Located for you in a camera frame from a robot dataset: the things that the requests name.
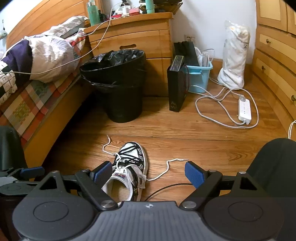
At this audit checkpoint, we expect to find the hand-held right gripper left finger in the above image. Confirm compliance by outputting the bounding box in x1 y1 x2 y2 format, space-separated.
35 161 117 211

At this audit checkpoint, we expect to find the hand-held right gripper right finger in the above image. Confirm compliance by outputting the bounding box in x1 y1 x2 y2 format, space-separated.
180 161 263 211

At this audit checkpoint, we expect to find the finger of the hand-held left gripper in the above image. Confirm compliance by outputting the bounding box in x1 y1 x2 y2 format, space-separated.
5 167 45 185

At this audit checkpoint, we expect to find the white shoelace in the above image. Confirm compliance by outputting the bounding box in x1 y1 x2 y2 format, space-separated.
102 134 189 186

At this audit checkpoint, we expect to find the white and black sneaker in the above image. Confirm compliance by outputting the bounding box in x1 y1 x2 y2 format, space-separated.
102 142 148 204

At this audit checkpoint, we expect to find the black shoelace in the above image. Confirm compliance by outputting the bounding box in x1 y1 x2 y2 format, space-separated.
116 144 145 179

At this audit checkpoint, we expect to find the wooden bed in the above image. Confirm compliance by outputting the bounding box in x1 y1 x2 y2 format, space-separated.
0 0 103 168

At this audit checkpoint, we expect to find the checked bedsheet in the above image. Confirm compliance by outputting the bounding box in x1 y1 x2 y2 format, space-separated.
0 35 87 142

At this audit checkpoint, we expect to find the black trash bin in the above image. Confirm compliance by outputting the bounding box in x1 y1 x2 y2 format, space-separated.
80 49 147 123

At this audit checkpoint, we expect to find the black paper bag gold emblem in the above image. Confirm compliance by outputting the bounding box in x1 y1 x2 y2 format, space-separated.
167 56 190 113

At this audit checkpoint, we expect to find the person's right leg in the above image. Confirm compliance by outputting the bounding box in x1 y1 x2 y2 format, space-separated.
246 138 296 241

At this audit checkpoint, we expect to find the light blue plastic bin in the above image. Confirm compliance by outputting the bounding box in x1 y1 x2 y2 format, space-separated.
185 61 213 93

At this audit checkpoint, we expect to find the black patterned box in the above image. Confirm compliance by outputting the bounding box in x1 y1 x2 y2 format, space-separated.
169 56 186 71

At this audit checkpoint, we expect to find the black bin liner bag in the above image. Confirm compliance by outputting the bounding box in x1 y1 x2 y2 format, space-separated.
80 49 147 87

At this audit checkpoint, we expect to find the white purple patterned quilt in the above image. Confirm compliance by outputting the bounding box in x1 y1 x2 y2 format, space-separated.
0 35 80 84

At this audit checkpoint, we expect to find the large white plastic bag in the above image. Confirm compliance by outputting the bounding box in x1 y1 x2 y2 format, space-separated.
217 20 250 90

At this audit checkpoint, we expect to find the plain black paper bag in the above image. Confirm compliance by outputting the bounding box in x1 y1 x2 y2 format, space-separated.
173 41 201 66

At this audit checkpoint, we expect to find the wooden nightstand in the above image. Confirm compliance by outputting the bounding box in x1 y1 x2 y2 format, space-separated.
84 12 174 97

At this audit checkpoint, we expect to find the wooden drawer cabinet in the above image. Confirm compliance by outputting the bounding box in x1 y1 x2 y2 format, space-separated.
251 0 296 130

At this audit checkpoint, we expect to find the patterned pillow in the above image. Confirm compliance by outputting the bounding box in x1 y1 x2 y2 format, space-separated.
46 16 89 39

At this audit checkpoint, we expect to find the green bottle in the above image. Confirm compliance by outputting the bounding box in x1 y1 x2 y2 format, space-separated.
87 0 101 26

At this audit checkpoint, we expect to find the dark wicker tray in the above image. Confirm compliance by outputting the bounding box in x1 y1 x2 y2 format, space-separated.
154 0 183 15

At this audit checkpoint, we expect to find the thin black cable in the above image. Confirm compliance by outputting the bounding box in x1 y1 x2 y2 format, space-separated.
144 183 195 202

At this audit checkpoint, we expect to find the white power strip with cable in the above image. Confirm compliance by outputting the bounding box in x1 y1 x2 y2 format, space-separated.
196 77 259 128

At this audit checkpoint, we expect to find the white cable bundle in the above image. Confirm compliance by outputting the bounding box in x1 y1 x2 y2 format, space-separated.
194 47 215 68

